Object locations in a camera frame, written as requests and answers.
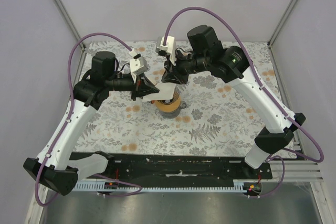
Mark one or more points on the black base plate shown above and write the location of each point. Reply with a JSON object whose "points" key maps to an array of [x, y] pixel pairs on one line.
{"points": [[136, 166]]}

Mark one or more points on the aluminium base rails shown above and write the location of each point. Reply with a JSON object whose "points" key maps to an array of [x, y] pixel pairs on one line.
{"points": [[295, 170]]}

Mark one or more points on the grey glass carafe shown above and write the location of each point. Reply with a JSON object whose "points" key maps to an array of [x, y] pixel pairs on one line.
{"points": [[174, 113]]}

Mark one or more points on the light blue cable duct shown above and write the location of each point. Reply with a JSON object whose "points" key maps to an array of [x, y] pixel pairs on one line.
{"points": [[169, 185]]}

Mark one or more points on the aluminium frame post left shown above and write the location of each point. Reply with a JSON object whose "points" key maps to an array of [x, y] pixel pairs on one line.
{"points": [[66, 17]]}

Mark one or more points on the grey ribbed glass dripper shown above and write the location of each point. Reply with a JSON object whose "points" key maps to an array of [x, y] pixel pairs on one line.
{"points": [[176, 97]]}

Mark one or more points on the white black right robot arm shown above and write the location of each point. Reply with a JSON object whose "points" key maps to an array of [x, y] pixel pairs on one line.
{"points": [[231, 65]]}

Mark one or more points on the aluminium frame post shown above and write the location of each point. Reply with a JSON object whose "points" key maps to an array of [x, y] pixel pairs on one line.
{"points": [[284, 18], [66, 17]]}

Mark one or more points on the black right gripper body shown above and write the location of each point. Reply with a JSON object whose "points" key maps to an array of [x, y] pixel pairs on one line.
{"points": [[189, 64]]}

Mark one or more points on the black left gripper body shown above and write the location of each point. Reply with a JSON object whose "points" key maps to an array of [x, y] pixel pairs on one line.
{"points": [[121, 83]]}

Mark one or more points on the white paper coffee filter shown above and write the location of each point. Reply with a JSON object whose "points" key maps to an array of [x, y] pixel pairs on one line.
{"points": [[166, 92]]}

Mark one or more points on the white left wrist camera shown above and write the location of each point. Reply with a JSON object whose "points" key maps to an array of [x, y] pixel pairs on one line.
{"points": [[138, 64]]}

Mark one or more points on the round wooden dripper stand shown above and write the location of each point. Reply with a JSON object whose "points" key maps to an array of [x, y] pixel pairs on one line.
{"points": [[167, 108]]}

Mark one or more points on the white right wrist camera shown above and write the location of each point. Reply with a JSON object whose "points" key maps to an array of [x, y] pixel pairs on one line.
{"points": [[168, 50]]}

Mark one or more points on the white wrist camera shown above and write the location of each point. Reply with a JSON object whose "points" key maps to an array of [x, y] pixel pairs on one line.
{"points": [[168, 50], [138, 64]]}

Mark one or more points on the aluminium frame post right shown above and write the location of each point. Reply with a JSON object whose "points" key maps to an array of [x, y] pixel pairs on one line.
{"points": [[284, 18]]}

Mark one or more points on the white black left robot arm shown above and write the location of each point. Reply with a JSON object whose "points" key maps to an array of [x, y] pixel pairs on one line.
{"points": [[53, 167]]}

